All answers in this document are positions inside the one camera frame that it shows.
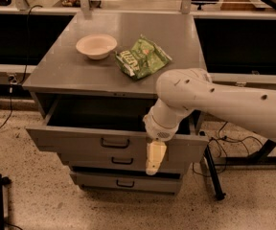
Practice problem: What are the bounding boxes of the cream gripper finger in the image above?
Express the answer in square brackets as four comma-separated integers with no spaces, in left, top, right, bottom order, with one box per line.
[146,160,161,175]

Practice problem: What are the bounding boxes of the grey top drawer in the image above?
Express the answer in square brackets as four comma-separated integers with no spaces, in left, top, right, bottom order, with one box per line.
[25,94,210,165]

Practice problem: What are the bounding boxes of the grey drawer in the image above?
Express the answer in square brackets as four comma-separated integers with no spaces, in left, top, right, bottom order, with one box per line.
[58,153,189,174]
[25,94,210,165]
[70,172,182,194]

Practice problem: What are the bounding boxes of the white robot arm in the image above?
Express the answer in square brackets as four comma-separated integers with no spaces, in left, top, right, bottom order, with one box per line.
[143,68,276,175]

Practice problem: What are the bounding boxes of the grey bottom drawer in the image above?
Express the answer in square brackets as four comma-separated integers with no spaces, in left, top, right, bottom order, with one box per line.
[70,172,182,194]

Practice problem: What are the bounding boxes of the grey middle drawer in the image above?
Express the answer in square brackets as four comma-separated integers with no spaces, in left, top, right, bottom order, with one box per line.
[58,153,189,174]

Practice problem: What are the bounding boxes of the grey drawer cabinet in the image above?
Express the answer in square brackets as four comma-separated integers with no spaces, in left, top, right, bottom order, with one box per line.
[22,11,209,196]

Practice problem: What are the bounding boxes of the green chip bag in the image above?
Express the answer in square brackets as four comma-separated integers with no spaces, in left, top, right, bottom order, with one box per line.
[115,34,173,81]

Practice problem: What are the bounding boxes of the black metal stand leg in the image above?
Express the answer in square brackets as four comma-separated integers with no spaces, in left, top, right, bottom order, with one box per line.
[203,133,276,200]

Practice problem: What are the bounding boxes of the white paper bowl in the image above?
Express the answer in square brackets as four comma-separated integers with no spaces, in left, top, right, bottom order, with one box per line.
[76,34,117,60]

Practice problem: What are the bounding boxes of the black floor cables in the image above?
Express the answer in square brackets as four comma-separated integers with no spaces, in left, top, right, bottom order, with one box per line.
[191,122,265,178]

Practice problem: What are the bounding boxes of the black cable left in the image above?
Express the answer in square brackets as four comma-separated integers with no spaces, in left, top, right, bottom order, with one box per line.
[0,5,44,141]

